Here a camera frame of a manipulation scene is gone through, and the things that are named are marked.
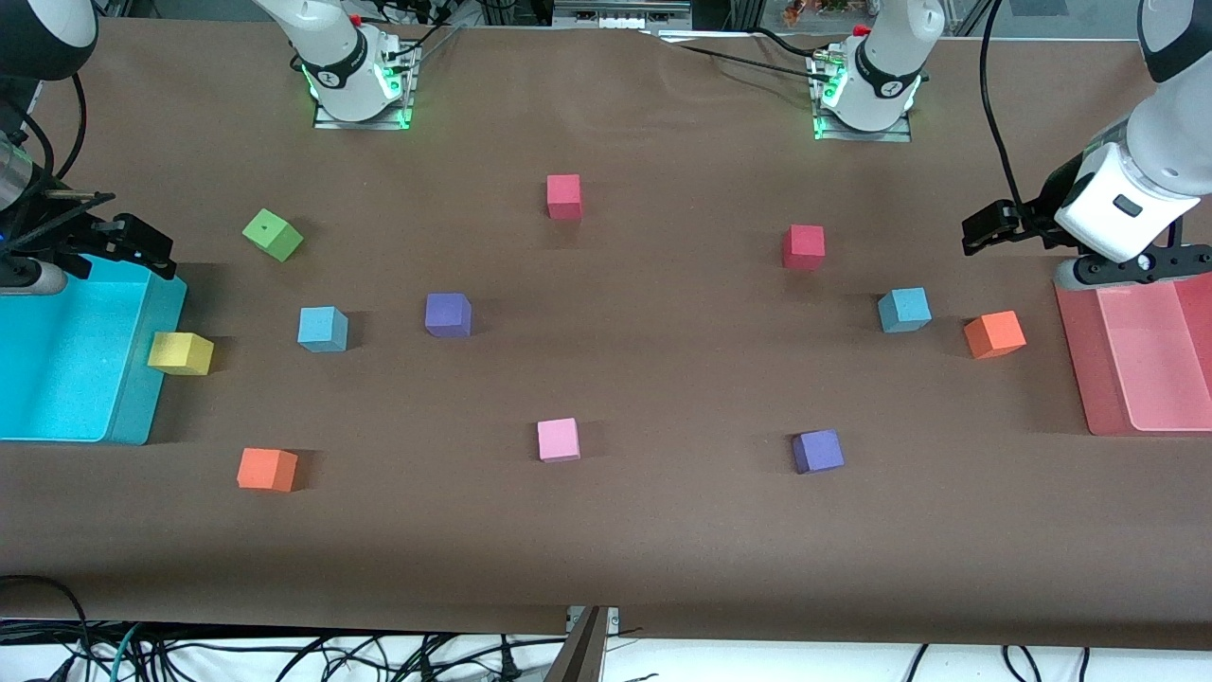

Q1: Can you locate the pink plastic bin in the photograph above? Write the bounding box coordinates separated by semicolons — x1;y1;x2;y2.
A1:
1053;270;1212;437

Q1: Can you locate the light blue foam block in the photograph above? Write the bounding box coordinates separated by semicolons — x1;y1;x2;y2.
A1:
297;306;348;353
877;287;933;333

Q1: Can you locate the black looped cable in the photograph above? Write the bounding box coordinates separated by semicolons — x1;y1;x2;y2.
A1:
0;574;92;682

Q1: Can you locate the grey metal box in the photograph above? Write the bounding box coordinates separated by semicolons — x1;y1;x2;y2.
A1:
554;0;692;31

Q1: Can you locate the purple foam block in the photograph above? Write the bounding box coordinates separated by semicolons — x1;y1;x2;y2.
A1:
792;429;846;475
424;293;472;339

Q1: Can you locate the brown table cloth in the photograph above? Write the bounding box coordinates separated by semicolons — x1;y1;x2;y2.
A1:
0;19;1212;651

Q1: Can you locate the cyan plastic bin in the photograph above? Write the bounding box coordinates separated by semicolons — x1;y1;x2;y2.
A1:
0;256;187;446

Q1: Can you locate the yellow foam block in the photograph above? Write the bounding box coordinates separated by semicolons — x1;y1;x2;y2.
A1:
147;332;215;376

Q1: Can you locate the teal cable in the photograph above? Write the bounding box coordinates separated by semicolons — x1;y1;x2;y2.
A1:
107;620;145;682

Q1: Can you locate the green foam block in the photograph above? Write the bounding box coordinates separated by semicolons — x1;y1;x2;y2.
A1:
242;208;305;262

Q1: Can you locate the red foam block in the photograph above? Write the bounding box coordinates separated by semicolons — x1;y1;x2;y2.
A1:
782;224;826;271
546;174;582;221

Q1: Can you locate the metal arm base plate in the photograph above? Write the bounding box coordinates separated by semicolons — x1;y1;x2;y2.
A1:
312;43;415;132
812;52;914;143

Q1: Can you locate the pink foam block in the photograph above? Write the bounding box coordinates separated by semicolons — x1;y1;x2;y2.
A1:
537;418;581;463

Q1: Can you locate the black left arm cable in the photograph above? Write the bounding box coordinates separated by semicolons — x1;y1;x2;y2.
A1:
979;0;1043;224

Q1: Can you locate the orange foam block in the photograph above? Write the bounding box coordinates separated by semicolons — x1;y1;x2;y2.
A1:
237;448;299;493
964;311;1027;360

